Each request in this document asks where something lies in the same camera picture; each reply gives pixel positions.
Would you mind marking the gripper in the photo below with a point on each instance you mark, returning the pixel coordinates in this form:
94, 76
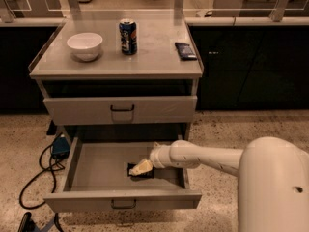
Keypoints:
156, 158

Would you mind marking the black rxbar chocolate bar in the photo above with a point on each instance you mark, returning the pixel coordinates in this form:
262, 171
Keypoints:
147, 175

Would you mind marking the grey drawer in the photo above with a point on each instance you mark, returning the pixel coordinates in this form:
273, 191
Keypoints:
121, 110
96, 179

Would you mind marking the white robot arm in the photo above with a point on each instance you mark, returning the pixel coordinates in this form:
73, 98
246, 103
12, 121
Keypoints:
273, 179

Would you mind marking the grey drawer cabinet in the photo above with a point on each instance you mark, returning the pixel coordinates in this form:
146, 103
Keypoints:
154, 70

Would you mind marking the blue power box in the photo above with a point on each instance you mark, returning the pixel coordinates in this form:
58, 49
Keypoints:
60, 147

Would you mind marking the dark blue snack packet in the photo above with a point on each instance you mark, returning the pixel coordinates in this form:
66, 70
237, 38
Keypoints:
185, 52

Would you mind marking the black caster base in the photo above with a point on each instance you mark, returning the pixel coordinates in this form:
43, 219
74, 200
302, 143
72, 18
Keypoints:
28, 225

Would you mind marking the white ceramic bowl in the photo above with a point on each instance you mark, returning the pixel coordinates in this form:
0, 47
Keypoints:
85, 46

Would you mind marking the blue pepsi can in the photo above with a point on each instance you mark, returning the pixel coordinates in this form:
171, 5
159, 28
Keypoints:
128, 32

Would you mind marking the grey background desk left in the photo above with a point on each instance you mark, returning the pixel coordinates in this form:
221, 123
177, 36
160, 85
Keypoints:
35, 8

